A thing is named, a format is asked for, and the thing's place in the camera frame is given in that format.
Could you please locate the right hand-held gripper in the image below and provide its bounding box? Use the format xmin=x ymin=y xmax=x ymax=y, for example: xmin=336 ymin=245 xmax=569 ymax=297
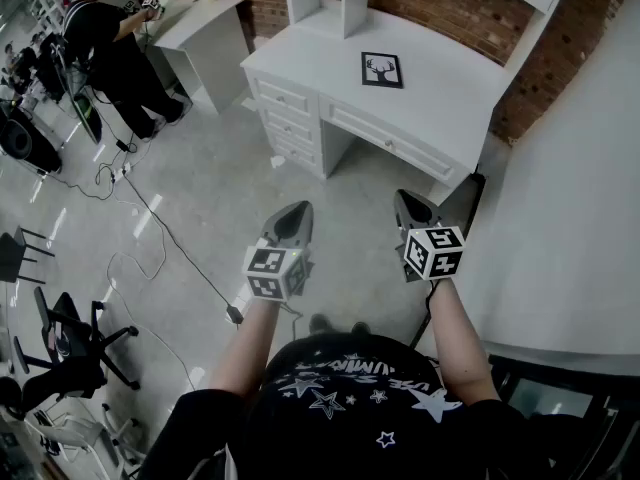
xmin=393 ymin=189 xmax=467 ymax=285

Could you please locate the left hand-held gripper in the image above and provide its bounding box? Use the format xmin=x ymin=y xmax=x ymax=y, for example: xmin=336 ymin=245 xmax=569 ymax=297
xmin=242 ymin=200 xmax=317 ymax=303

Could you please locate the framed deer antler picture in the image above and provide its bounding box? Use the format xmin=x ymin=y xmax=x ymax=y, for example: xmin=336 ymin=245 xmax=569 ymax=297
xmin=360 ymin=51 xmax=404 ymax=90

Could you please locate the person's right forearm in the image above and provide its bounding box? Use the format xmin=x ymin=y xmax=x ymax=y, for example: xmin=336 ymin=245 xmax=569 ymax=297
xmin=426 ymin=275 xmax=502 ymax=405

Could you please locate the person's left forearm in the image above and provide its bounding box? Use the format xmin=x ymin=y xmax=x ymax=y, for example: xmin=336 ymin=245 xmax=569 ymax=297
xmin=207 ymin=295 xmax=295 ymax=402

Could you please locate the wide white desk drawer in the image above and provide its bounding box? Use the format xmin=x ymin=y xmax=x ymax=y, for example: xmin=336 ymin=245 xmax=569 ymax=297
xmin=325 ymin=101 xmax=457 ymax=183

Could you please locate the small white desk drawer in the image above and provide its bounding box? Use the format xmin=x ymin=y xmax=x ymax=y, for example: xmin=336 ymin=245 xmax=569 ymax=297
xmin=272 ymin=136 xmax=322 ymax=168
xmin=262 ymin=109 xmax=317 ymax=143
xmin=253 ymin=77 xmax=312 ymax=115

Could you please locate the white desk with drawers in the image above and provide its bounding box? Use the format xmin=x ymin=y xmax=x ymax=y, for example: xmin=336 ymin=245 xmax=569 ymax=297
xmin=239 ymin=3 xmax=516 ymax=207

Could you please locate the white cabinet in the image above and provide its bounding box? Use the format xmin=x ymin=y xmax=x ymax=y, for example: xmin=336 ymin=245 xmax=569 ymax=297
xmin=144 ymin=0 xmax=251 ymax=117

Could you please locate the white shelf unit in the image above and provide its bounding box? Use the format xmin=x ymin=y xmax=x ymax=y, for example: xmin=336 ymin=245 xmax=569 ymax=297
xmin=282 ymin=0 xmax=576 ymax=69

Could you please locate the person's black star t-shirt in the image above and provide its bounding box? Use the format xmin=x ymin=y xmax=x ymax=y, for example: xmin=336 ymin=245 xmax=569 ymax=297
xmin=137 ymin=331 xmax=556 ymax=480

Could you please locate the green black bag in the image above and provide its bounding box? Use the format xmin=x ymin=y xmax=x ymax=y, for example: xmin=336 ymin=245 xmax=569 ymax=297
xmin=72 ymin=92 xmax=104 ymax=145

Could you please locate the black framed glass panel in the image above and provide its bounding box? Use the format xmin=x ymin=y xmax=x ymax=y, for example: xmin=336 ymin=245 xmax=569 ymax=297
xmin=487 ymin=353 xmax=640 ymax=480

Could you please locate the black office chair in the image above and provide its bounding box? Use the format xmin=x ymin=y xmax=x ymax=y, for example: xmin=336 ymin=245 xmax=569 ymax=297
xmin=12 ymin=287 xmax=142 ymax=405

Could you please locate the black round bin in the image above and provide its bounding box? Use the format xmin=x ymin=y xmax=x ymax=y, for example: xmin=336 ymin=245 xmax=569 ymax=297
xmin=0 ymin=105 xmax=64 ymax=175

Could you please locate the white metal rack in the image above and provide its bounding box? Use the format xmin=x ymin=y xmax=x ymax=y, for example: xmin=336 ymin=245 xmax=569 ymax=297
xmin=22 ymin=401 xmax=147 ymax=480

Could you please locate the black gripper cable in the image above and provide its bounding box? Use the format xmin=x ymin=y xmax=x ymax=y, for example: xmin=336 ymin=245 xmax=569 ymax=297
xmin=423 ymin=278 xmax=442 ymax=322

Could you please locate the black floor cable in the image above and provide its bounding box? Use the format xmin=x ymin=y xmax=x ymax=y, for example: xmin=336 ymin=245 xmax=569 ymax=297
xmin=122 ymin=170 xmax=236 ymax=314

